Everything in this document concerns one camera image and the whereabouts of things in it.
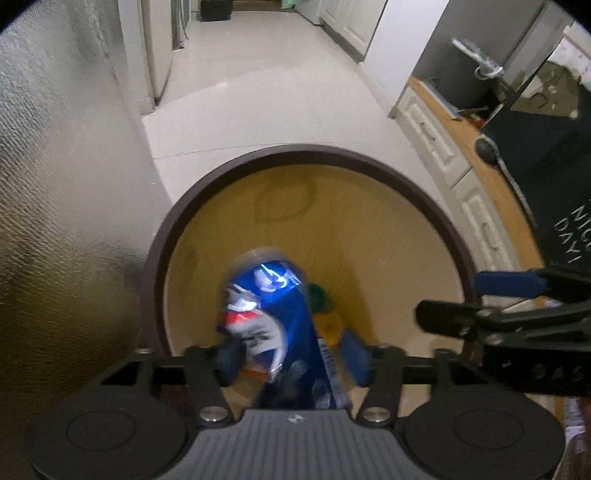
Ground crushed blue drink can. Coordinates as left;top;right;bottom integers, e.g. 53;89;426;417
217;272;354;411

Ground silver foil covered table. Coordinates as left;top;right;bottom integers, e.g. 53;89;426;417
0;0;175;462

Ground white kitchen cabinets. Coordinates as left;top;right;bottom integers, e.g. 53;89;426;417
318;0;389;63

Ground white wooden top drawer cabinet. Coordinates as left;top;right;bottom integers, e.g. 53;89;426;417
390;76;548;289

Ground brown rimmed trash bin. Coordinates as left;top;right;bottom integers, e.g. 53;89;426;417
141;144;481;411

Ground black lidded box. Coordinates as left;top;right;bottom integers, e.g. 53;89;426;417
199;0;234;22

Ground grey trash can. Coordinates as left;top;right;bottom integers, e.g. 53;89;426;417
434;39;504;118

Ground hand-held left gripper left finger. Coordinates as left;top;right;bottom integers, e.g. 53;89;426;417
98;338;247;426

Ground white refrigerator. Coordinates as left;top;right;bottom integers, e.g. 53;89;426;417
117;0;175;114

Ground green crumpled wrapper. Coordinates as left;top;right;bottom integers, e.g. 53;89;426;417
307;282;341;315

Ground white shelf unit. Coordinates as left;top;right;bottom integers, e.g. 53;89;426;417
551;23;591;88

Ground dark printed cloth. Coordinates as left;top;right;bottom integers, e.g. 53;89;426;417
480;60;591;287

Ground yellow scrap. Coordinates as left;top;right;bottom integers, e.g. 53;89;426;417
314;311;345;348

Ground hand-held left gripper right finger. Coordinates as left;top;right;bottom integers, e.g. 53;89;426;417
340;327;492;425

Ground black round object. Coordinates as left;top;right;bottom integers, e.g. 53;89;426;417
475;137;498;165

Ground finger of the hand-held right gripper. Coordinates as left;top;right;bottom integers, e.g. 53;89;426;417
475;276;591;304
414;299;591;340

